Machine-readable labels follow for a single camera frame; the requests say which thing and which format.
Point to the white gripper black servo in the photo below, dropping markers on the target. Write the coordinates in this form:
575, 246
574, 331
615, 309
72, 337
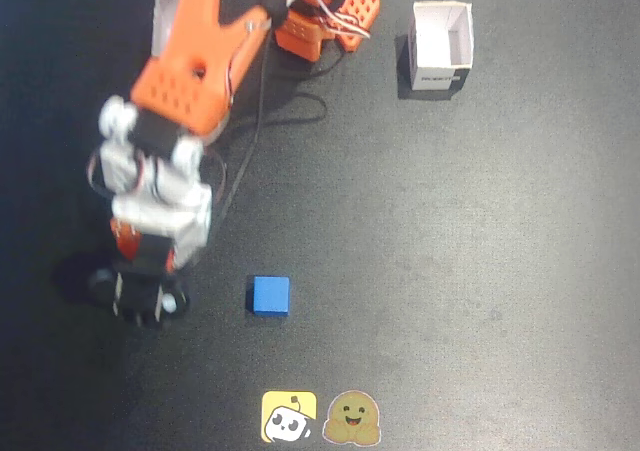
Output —
141, 296

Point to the blue cube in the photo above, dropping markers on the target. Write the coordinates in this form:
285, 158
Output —
270, 296

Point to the orange and white robot arm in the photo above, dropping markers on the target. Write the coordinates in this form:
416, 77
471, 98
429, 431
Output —
200, 46

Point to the white cardboard box black label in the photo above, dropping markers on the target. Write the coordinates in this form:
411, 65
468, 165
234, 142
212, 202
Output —
435, 71
162, 21

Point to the yellow robot logo sticker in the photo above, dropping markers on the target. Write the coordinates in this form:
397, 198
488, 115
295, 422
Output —
287, 416

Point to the hugging face emoji sticker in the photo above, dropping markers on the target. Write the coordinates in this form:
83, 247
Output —
351, 418

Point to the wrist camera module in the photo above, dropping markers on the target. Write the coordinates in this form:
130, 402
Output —
137, 296

